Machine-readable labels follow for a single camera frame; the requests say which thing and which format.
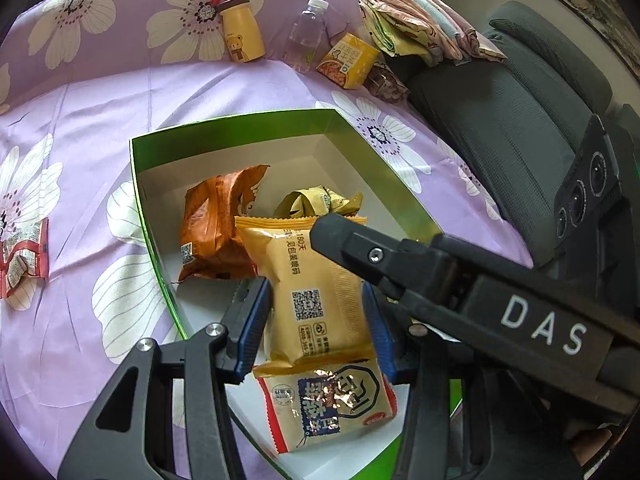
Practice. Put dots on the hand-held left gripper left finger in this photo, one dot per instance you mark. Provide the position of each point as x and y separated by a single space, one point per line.
255 325

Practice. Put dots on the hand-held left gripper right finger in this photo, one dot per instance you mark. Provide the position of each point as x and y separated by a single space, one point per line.
377 332

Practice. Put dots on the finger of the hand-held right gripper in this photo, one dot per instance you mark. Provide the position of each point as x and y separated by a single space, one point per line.
360 245

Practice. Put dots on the yellow snack packet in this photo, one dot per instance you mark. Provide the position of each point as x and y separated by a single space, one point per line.
310 280

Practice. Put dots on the gold snack packet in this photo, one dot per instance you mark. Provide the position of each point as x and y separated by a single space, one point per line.
310 200

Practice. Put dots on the white blue print snack packet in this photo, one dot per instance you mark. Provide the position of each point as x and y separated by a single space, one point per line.
325 405

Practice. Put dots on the orange snack packet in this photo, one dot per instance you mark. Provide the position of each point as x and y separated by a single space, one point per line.
210 220

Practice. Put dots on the green cardboard box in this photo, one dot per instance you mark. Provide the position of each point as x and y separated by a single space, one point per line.
155 200

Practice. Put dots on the clear bag of nuts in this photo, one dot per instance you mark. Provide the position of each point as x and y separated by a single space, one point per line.
387 84

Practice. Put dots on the small yellow box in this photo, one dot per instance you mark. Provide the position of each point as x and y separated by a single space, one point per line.
347 60

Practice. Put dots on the grey chair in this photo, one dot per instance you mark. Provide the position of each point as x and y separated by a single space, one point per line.
500 110

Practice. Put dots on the clear water bottle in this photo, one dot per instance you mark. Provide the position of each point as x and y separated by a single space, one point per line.
305 35

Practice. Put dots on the stack of folded cloths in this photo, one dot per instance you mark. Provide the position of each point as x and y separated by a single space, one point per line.
420 15

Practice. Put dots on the red white snack packet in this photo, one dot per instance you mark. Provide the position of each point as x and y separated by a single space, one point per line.
22 260

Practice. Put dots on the yellow bear bottle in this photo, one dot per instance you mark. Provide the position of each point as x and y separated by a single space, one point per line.
242 30

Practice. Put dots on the purple floral bed sheet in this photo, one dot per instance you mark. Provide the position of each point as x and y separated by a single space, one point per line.
100 110

